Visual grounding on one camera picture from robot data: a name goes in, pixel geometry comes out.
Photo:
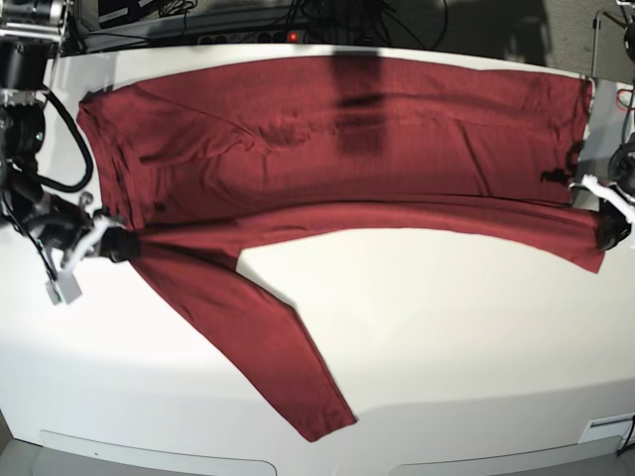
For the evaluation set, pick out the dark red long-sleeve shirt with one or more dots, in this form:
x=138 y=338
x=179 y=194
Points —
x=204 y=164

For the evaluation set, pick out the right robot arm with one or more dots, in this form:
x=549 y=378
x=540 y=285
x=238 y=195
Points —
x=32 y=36

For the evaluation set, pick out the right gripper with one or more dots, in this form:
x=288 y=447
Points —
x=57 y=224

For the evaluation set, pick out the white metal stand frame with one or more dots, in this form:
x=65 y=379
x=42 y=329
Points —
x=609 y=58

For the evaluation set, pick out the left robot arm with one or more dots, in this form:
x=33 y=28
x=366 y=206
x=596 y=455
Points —
x=620 y=165

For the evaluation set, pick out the black power strip red switch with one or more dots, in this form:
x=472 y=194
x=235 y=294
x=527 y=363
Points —
x=262 y=37

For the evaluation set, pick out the white wall socket plate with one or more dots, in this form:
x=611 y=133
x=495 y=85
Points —
x=602 y=428

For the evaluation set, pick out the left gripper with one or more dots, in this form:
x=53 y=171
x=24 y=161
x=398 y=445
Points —
x=615 y=216

